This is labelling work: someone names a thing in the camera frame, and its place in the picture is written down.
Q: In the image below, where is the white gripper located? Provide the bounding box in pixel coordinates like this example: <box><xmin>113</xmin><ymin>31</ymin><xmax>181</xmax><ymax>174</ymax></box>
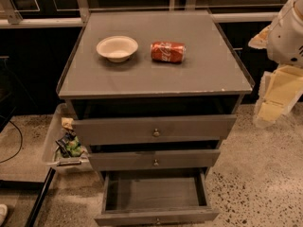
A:
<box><xmin>248</xmin><ymin>0</ymin><xmax>303</xmax><ymax>128</ymax></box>

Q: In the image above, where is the grey bottom drawer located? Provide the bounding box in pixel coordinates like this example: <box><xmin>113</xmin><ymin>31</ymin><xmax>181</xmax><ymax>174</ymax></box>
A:
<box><xmin>96</xmin><ymin>168</ymin><xmax>219</xmax><ymax>226</ymax></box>

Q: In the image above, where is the grey drawer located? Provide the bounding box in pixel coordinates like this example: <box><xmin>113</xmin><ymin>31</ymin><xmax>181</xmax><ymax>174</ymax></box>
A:
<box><xmin>72</xmin><ymin>114</ymin><xmax>236</xmax><ymax>146</ymax></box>
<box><xmin>89</xmin><ymin>149</ymin><xmax>220</xmax><ymax>171</ymax></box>
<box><xmin>96</xmin><ymin>168</ymin><xmax>219</xmax><ymax>226</ymax></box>

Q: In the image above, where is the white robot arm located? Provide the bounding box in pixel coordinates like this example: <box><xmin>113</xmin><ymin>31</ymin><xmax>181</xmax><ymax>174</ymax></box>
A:
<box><xmin>248</xmin><ymin>0</ymin><xmax>303</xmax><ymax>128</ymax></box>

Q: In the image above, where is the grey top drawer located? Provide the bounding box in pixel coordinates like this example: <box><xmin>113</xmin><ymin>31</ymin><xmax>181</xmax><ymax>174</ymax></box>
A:
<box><xmin>72</xmin><ymin>114</ymin><xmax>236</xmax><ymax>146</ymax></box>

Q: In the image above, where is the grey wooden drawer cabinet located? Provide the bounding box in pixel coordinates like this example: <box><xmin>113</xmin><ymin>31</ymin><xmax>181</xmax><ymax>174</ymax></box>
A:
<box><xmin>56</xmin><ymin>9</ymin><xmax>256</xmax><ymax>182</ymax></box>

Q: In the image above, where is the grey middle drawer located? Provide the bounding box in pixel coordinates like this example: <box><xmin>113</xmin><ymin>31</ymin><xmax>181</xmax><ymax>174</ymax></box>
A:
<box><xmin>89</xmin><ymin>149</ymin><xmax>220</xmax><ymax>171</ymax></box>

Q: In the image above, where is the red cola can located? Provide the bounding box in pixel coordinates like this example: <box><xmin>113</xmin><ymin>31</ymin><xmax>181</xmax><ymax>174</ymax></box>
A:
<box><xmin>151</xmin><ymin>42</ymin><xmax>186</xmax><ymax>63</ymax></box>

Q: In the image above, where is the white paper bowl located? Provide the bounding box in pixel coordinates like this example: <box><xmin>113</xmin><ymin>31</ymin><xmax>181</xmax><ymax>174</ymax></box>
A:
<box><xmin>96</xmin><ymin>36</ymin><xmax>138</xmax><ymax>62</ymax></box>

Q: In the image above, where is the tan crumpled wrapper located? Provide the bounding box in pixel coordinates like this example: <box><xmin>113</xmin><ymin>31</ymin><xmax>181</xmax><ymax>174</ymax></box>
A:
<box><xmin>62</xmin><ymin>117</ymin><xmax>73</xmax><ymax>130</ymax></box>

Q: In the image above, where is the clear plastic storage bin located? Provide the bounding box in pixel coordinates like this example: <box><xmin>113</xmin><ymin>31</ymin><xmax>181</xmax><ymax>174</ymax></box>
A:
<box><xmin>42</xmin><ymin>103</ymin><xmax>92</xmax><ymax>174</ymax></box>

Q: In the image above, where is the green snack bag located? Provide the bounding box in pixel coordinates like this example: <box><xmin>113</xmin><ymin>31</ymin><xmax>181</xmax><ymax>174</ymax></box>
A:
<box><xmin>56</xmin><ymin>132</ymin><xmax>84</xmax><ymax>158</ymax></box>

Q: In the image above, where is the black floor bar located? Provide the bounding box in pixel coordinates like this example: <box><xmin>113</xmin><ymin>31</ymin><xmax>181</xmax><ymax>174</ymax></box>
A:
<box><xmin>25</xmin><ymin>167</ymin><xmax>56</xmax><ymax>227</ymax></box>

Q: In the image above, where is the white shoe tip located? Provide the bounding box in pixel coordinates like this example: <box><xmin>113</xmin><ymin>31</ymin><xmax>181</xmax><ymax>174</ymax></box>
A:
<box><xmin>0</xmin><ymin>204</ymin><xmax>8</xmax><ymax>227</ymax></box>

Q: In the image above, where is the metal railing frame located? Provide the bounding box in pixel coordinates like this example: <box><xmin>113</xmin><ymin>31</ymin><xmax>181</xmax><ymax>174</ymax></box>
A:
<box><xmin>0</xmin><ymin>0</ymin><xmax>288</xmax><ymax>28</ymax></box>

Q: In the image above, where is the black floor cable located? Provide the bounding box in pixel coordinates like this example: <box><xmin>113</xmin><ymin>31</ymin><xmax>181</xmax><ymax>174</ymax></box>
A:
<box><xmin>0</xmin><ymin>114</ymin><xmax>24</xmax><ymax>165</ymax></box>

